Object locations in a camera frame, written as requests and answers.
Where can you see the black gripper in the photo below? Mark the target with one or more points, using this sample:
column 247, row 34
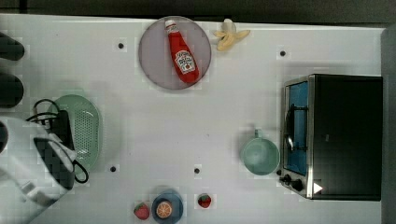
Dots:
column 62, row 128

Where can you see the green oval strainer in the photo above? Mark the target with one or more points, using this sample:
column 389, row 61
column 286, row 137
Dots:
column 85, row 127

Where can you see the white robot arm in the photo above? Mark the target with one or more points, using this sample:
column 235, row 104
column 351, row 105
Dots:
column 37, row 170

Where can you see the left toy strawberry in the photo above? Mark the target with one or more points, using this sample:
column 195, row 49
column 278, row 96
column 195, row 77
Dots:
column 141, row 211

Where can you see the toy strawberry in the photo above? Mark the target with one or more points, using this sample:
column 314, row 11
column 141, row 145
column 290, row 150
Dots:
column 141, row 211
column 204, row 200

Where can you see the grey round plate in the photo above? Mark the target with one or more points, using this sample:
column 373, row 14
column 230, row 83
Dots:
column 154, row 52

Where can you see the orange slice toy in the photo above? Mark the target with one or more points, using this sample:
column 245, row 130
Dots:
column 164, row 209

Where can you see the blue bowl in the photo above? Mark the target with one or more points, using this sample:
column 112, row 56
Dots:
column 178, row 208

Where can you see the red ketchup bottle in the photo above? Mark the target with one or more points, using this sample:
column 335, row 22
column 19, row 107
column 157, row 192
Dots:
column 182, row 57

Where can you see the right toy strawberry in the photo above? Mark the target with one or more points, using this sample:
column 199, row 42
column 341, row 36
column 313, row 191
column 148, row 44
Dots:
column 204, row 200

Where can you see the peeled toy banana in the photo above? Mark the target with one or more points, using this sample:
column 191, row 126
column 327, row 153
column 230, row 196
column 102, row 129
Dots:
column 228, row 35

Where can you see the mint green mug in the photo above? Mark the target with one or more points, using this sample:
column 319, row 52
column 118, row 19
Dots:
column 260, row 155

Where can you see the black toaster oven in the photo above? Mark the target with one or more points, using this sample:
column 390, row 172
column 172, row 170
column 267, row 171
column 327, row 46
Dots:
column 331, row 139

